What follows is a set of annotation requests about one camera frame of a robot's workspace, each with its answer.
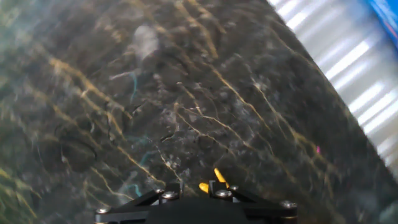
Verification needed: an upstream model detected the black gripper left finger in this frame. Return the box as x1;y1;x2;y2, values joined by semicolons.
95;182;185;224

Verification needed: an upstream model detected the black marble pattern mat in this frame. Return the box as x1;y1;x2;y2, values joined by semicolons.
0;0;398;224

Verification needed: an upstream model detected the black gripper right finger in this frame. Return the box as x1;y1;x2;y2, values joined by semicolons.
207;179;298;224

